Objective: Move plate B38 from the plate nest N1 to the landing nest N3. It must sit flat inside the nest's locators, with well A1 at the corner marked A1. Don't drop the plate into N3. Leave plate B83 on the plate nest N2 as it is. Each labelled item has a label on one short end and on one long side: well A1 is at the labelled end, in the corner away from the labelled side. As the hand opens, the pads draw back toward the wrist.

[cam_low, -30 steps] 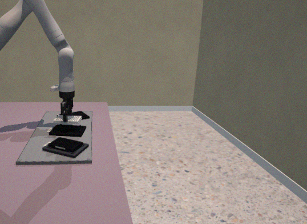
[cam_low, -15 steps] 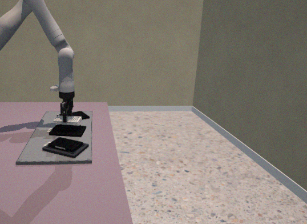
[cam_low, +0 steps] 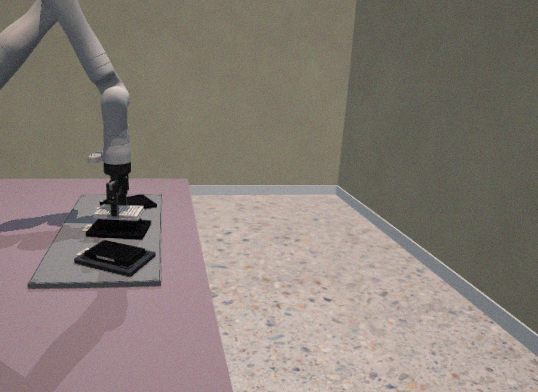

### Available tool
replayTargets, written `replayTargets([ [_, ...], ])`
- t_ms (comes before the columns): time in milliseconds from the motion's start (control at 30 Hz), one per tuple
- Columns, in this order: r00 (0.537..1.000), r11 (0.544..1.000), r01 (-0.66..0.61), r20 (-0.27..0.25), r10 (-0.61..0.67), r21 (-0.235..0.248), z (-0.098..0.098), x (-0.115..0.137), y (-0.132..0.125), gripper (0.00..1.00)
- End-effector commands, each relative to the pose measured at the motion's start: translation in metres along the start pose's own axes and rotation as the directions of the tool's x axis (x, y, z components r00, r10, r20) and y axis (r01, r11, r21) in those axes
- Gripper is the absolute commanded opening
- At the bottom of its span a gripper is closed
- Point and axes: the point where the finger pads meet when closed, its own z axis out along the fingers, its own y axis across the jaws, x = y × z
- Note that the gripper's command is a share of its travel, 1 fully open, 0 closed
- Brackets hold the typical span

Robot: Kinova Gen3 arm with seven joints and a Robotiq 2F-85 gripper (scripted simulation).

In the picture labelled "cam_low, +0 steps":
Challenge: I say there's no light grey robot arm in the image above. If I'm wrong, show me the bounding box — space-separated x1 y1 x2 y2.
0 0 131 165

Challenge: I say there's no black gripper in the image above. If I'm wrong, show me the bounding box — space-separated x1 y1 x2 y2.
104 162 131 218

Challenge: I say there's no black well plate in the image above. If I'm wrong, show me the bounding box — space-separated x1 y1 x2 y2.
84 240 146 267

